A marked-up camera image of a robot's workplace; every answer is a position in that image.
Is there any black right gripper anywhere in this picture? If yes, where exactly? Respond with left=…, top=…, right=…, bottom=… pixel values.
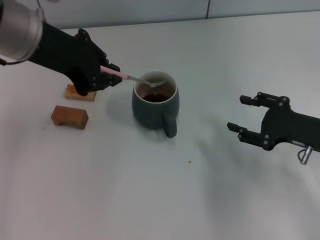
left=226, top=91, right=320, bottom=152

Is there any right gripper cable with plug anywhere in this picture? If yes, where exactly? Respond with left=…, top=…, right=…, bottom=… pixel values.
left=297, top=146, right=315, bottom=166

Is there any dark coffee liquid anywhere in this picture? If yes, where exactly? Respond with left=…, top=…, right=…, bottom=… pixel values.
left=141, top=92, right=170, bottom=104

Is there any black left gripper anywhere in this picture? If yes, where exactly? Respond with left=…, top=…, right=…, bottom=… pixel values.
left=26, top=21, right=124, bottom=98

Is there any light wooden grooved block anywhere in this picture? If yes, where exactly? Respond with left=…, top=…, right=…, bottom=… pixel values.
left=64, top=84, right=97, bottom=102

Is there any dark brown wooden block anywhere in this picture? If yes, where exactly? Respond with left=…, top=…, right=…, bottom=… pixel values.
left=51, top=105, right=90, bottom=130

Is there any pink handled metal spoon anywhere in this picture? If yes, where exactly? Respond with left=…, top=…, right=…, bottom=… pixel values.
left=100, top=65, right=167, bottom=88

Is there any grey ceramic mug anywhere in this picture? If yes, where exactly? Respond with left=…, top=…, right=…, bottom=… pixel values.
left=131, top=70, right=180, bottom=139

